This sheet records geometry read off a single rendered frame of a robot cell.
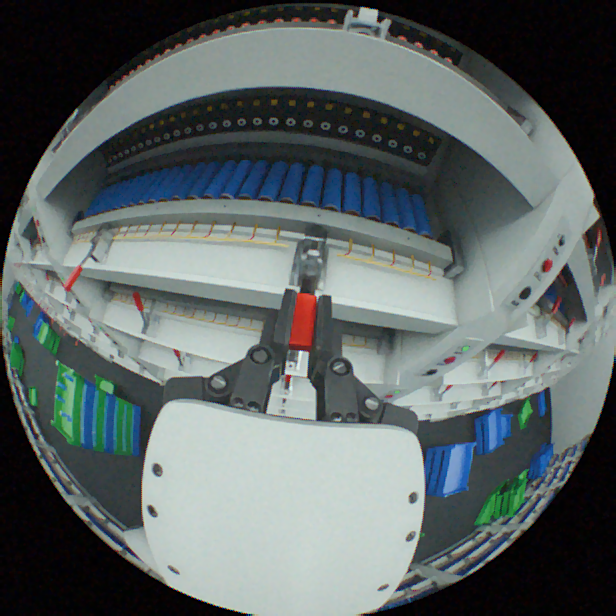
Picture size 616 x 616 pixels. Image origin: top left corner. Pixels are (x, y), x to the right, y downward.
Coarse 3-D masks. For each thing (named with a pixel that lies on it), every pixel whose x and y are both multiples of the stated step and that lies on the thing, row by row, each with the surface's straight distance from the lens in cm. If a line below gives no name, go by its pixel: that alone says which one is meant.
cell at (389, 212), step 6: (378, 186) 26; (384, 186) 25; (390, 186) 25; (384, 192) 24; (390, 192) 24; (384, 198) 24; (390, 198) 24; (384, 204) 23; (390, 204) 23; (396, 204) 24; (384, 210) 22; (390, 210) 22; (396, 210) 23; (384, 216) 22; (390, 216) 21; (396, 216) 22; (384, 222) 21; (396, 222) 22
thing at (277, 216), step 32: (96, 224) 34; (128, 224) 28; (160, 224) 25; (224, 224) 20; (256, 224) 19; (288, 224) 18; (320, 224) 18; (352, 224) 18; (384, 224) 20; (416, 256) 21; (448, 256) 22
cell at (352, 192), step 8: (344, 176) 25; (352, 176) 24; (344, 184) 24; (352, 184) 23; (360, 184) 25; (344, 192) 23; (352, 192) 22; (360, 192) 23; (344, 200) 21; (352, 200) 21; (360, 200) 22; (344, 208) 20; (352, 208) 20; (360, 208) 21; (360, 216) 21
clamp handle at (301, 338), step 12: (312, 264) 15; (312, 276) 14; (300, 288) 14; (312, 288) 14; (300, 300) 13; (312, 300) 13; (300, 312) 12; (312, 312) 12; (300, 324) 12; (312, 324) 12; (300, 336) 11; (312, 336) 11; (300, 348) 11
